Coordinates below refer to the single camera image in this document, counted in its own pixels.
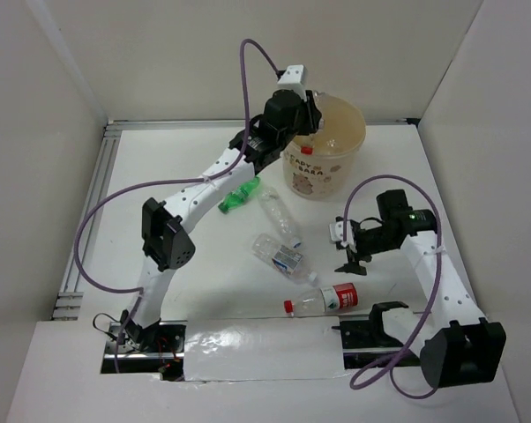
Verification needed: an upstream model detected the large red label bottle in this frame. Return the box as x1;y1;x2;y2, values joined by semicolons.
283;283;359;316

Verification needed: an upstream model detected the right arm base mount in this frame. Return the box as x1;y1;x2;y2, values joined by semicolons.
331;317;402;370

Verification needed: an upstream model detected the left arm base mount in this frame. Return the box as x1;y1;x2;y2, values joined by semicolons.
92;313;186;382

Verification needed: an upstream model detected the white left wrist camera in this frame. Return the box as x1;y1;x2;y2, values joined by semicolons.
277;64;307;100

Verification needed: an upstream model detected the small red label bottle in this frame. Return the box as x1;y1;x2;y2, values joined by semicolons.
299;91;340;155

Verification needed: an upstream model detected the aluminium frame rail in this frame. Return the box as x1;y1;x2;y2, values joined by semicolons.
52;121;432;322

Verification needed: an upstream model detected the green plastic bottle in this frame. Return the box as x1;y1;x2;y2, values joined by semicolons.
218;176;260;214

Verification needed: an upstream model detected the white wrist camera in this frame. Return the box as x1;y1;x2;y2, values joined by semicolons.
277;64;307;100
329;219;355;251

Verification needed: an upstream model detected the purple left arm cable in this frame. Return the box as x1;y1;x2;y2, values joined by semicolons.
73;39;280;375

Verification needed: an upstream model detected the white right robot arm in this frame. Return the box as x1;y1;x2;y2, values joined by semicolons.
329;189;506;389

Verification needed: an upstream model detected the long clear plastic bottle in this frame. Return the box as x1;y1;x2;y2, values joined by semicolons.
258;185;303;249

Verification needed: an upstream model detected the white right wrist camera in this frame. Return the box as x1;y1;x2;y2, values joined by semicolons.
329;219;355;251

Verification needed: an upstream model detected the clear bottle blue label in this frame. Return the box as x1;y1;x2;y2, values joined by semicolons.
252;234;318;283

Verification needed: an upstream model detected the beige capybara bin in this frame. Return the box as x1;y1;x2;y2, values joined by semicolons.
282;93;366;200

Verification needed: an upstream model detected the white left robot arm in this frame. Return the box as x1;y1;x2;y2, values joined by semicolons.
121;89;322;352

